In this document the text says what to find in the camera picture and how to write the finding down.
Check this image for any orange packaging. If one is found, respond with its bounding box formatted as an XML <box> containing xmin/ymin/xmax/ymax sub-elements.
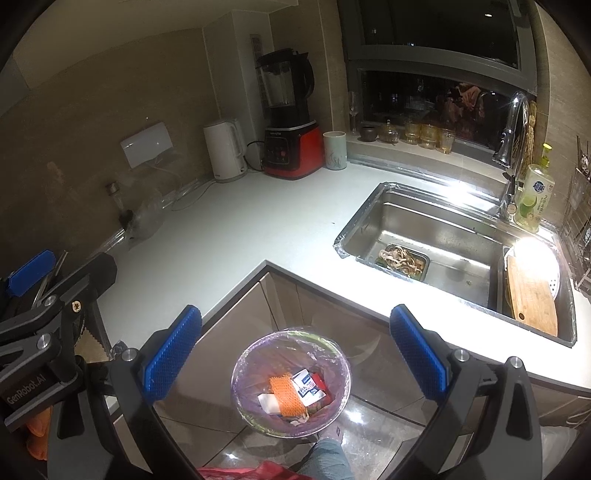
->
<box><xmin>269</xmin><ymin>376</ymin><xmax>308</xmax><ymax>418</ymax></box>

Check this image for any person's jeans leg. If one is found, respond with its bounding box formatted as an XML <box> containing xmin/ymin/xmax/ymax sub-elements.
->
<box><xmin>298</xmin><ymin>438</ymin><xmax>352</xmax><ymax>480</ymax></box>

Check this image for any white colander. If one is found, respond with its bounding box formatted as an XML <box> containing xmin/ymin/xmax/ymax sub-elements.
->
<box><xmin>503</xmin><ymin>242</ymin><xmax>561</xmax><ymax>301</ymax></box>

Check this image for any white electric kettle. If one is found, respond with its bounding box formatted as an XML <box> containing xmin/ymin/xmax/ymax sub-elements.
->
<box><xmin>203</xmin><ymin>119</ymin><xmax>249</xmax><ymax>184</ymax></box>

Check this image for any bin with purple bag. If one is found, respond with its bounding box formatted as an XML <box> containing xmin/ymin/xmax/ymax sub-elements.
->
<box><xmin>231</xmin><ymin>327</ymin><xmax>352</xmax><ymax>438</ymax></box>

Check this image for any straw brush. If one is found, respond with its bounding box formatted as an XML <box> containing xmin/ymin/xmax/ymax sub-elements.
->
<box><xmin>524</xmin><ymin>102</ymin><xmax>539</xmax><ymax>167</ymax></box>

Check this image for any small white blue box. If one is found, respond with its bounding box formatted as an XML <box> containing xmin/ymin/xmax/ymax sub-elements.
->
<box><xmin>291</xmin><ymin>373</ymin><xmax>326</xmax><ymax>398</ymax></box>

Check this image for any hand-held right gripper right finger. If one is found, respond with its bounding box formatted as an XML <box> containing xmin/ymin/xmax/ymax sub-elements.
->
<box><xmin>389</xmin><ymin>305</ymin><xmax>543</xmax><ymax>480</ymax></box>

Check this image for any wooden cutting board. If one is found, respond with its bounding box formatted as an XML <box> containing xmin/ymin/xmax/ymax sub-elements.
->
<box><xmin>505</xmin><ymin>263</ymin><xmax>559</xmax><ymax>337</ymax></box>

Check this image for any dish soap bottle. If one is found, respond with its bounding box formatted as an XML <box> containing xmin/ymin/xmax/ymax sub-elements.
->
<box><xmin>513</xmin><ymin>144</ymin><xmax>554</xmax><ymax>234</ymax></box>

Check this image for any chrome faucet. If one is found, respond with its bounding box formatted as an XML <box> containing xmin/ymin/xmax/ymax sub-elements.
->
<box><xmin>492</xmin><ymin>91</ymin><xmax>532</xmax><ymax>208</ymax></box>

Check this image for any stainless steel sink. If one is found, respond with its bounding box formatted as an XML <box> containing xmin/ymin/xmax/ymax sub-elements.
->
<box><xmin>333</xmin><ymin>181</ymin><xmax>578</xmax><ymax>347</ymax></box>

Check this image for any dark window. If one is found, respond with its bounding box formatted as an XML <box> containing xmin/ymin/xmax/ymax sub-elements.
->
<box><xmin>342</xmin><ymin>0</ymin><xmax>539</xmax><ymax>158</ymax></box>

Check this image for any red and black blender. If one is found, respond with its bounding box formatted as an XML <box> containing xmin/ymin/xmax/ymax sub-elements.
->
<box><xmin>255</xmin><ymin>47</ymin><xmax>324</xmax><ymax>182</ymax></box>

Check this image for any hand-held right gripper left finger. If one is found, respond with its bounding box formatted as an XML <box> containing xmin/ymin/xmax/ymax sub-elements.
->
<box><xmin>46</xmin><ymin>305</ymin><xmax>204</xmax><ymax>480</ymax></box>

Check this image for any person's red jacket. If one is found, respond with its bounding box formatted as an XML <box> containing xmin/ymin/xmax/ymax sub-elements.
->
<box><xmin>198</xmin><ymin>464</ymin><xmax>296</xmax><ymax>480</ymax></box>

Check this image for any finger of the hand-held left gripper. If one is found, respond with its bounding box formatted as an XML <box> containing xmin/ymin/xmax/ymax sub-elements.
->
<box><xmin>0</xmin><ymin>250</ymin><xmax>58</xmax><ymax>298</ymax></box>
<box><xmin>30</xmin><ymin>252</ymin><xmax>118</xmax><ymax>334</ymax></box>

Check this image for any metal tray with food scraps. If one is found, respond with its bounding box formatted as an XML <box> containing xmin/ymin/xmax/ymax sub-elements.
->
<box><xmin>375</xmin><ymin>243</ymin><xmax>431</xmax><ymax>282</ymax></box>

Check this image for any black power cable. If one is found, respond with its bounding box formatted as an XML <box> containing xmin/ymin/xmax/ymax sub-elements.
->
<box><xmin>245</xmin><ymin>141</ymin><xmax>266</xmax><ymax>172</ymax></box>

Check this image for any metal dish rack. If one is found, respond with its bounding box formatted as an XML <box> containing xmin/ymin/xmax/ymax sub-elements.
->
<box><xmin>561</xmin><ymin>134</ymin><xmax>591</xmax><ymax>296</ymax></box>

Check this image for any painted ceramic cup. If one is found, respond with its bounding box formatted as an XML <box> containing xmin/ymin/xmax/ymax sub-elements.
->
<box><xmin>322</xmin><ymin>130</ymin><xmax>348</xmax><ymax>171</ymax></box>

